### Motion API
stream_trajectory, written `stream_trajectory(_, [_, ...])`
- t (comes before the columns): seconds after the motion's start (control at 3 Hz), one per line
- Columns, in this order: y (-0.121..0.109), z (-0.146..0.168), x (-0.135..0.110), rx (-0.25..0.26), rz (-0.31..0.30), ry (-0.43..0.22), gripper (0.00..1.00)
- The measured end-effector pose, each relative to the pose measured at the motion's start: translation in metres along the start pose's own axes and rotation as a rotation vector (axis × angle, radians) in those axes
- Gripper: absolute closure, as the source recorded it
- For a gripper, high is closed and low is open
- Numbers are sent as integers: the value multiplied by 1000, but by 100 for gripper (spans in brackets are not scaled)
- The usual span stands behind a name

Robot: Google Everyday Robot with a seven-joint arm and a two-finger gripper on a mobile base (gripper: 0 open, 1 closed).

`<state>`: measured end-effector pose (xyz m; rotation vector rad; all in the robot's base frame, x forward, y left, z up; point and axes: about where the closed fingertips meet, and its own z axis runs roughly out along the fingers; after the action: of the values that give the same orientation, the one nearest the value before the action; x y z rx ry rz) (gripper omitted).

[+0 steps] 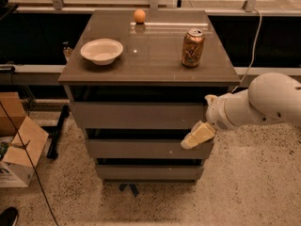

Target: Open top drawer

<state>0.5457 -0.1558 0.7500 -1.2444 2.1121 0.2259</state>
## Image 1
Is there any grey drawer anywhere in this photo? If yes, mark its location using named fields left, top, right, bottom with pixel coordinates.
left=85, top=139, right=214, bottom=159
left=70, top=102, right=205, bottom=129
left=96, top=165, right=204, bottom=181

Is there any white bowl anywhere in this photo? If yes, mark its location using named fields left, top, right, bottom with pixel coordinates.
left=80, top=39, right=123, bottom=65

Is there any black floor cable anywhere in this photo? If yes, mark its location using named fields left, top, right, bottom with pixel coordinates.
left=0, top=102, right=60, bottom=226

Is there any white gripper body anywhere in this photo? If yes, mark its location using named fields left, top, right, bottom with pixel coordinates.
left=205, top=93, right=237, bottom=132

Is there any white hanging cable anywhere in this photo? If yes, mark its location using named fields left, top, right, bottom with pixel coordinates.
left=230, top=8, right=263, bottom=94

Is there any orange ball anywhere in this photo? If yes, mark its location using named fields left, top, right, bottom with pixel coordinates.
left=134, top=9, right=146, bottom=24

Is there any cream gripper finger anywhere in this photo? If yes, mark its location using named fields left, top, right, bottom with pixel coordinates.
left=181, top=121, right=216, bottom=149
left=205, top=94, right=217, bottom=105

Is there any grey middle drawer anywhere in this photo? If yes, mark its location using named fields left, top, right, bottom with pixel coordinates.
left=85, top=139, right=214, bottom=159

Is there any brown cardboard box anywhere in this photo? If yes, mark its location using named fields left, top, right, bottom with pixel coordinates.
left=0, top=92, right=26, bottom=137

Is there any open cardboard box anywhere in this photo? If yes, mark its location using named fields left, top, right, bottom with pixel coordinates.
left=0, top=117, right=48, bottom=188

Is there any grey drawer cabinet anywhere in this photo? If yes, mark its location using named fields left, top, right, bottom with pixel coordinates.
left=59, top=9, right=239, bottom=169

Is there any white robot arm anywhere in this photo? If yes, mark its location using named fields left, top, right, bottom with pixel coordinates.
left=181, top=73, right=301, bottom=149

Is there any grey top drawer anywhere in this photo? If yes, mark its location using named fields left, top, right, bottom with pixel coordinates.
left=70, top=102, right=205, bottom=129

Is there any black table leg left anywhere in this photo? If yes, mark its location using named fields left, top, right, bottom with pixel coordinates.
left=47, top=105, right=70, bottom=159

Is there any golden soda can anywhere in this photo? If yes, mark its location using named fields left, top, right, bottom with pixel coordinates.
left=182, top=28, right=205, bottom=68

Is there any black shoe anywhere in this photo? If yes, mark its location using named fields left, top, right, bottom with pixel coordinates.
left=0, top=207, right=19, bottom=226

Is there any grey bottom drawer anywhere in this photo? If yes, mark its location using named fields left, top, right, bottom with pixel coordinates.
left=96, top=165, right=204, bottom=181

